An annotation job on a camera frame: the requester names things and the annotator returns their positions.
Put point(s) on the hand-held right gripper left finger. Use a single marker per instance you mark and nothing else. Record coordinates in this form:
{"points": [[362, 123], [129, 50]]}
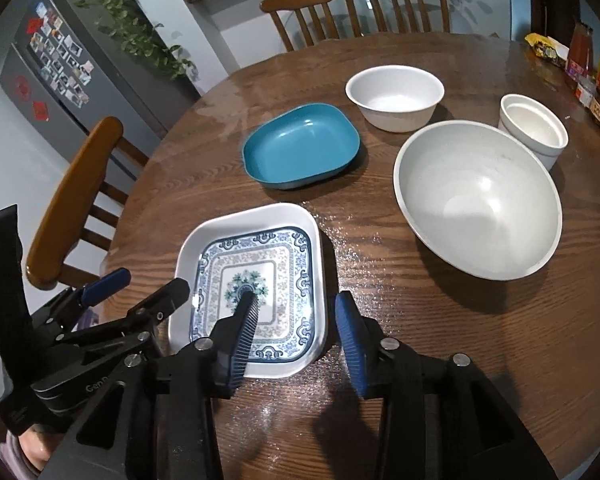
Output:
{"points": [[243, 331]]}

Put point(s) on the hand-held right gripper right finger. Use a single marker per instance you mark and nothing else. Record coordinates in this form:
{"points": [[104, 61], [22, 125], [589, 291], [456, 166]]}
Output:
{"points": [[352, 346]]}

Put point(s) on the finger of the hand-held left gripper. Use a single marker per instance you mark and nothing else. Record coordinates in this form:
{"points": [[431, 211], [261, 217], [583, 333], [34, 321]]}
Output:
{"points": [[167, 296], [106, 281]]}

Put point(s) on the white blue-patterned square plate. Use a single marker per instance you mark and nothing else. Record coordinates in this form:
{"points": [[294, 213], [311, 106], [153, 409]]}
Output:
{"points": [[280, 240]]}

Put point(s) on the large white bowl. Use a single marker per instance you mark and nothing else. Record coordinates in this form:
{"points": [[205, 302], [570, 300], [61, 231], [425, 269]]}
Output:
{"points": [[470, 195]]}

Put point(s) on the blue square plate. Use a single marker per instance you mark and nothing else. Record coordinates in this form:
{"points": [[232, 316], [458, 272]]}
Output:
{"points": [[300, 145]]}

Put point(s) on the medium white bowl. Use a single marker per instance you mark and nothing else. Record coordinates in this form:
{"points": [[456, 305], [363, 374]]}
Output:
{"points": [[395, 92]]}

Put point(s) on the person's left hand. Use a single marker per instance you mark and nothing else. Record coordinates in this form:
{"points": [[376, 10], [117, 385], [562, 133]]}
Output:
{"points": [[35, 450]]}

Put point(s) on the grey refrigerator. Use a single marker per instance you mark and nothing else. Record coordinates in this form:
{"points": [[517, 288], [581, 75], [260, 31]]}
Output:
{"points": [[110, 105]]}

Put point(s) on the cluster of fridge photo magnets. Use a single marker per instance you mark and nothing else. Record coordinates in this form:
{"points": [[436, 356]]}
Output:
{"points": [[60, 55]]}

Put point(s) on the trailing green plant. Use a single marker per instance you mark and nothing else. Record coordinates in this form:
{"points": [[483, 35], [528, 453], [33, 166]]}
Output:
{"points": [[125, 25]]}

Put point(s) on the white ramekin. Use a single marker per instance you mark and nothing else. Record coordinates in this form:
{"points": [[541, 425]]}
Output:
{"points": [[535, 130]]}

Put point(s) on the small white-labelled jar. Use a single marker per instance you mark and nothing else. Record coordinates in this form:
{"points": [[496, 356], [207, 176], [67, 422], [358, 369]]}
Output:
{"points": [[585, 92]]}

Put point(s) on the yellow snack packet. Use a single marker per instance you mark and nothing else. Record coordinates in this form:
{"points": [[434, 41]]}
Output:
{"points": [[545, 50]]}

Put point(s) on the red juice bottle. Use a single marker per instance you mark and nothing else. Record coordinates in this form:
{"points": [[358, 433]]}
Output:
{"points": [[579, 55]]}

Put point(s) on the dark wooden door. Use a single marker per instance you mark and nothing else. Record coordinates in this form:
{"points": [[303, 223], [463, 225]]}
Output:
{"points": [[550, 0]]}

